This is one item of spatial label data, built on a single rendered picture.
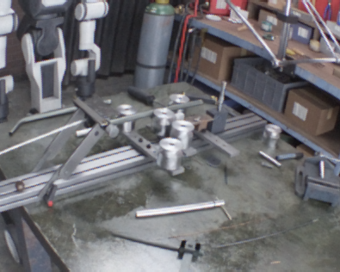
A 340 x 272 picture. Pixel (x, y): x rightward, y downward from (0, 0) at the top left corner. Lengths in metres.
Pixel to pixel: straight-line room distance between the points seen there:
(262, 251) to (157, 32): 2.18
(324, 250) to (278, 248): 0.11
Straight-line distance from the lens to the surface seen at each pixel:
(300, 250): 0.89
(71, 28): 3.41
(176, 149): 0.93
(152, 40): 2.88
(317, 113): 2.40
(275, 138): 1.21
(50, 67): 1.73
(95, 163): 0.96
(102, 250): 0.79
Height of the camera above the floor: 1.43
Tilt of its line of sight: 29 degrees down
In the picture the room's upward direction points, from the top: 10 degrees clockwise
